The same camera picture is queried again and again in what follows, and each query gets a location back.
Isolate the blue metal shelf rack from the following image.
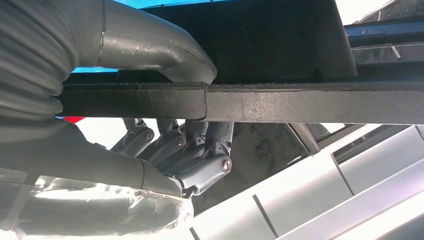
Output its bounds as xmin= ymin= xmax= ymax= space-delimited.
xmin=71 ymin=0 xmax=424 ymax=74

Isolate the white car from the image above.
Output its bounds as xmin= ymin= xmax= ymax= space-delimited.
xmin=74 ymin=117 xmax=424 ymax=240

